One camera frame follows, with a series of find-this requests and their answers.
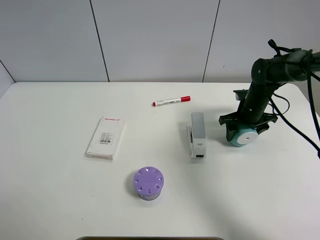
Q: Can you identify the white grey stapler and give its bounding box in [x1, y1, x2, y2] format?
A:
[187, 112, 207, 159]

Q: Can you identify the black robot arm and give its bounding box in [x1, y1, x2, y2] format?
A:
[218, 48, 320, 147]

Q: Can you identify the purple round air freshener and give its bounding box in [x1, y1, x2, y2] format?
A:
[132, 166, 165, 201]

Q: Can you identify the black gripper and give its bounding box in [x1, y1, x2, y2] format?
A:
[218, 83, 279, 142]

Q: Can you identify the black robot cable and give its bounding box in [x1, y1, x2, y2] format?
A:
[267, 38, 320, 161]

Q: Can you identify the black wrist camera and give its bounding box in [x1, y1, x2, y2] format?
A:
[233, 89, 248, 101]

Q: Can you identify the teal pencil sharpener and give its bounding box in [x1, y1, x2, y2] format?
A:
[230, 126, 259, 147]

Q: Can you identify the white flat cardboard box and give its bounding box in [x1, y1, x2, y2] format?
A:
[85, 116, 125, 161]

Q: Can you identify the red white marker pen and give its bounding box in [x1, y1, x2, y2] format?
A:
[151, 96, 191, 107]

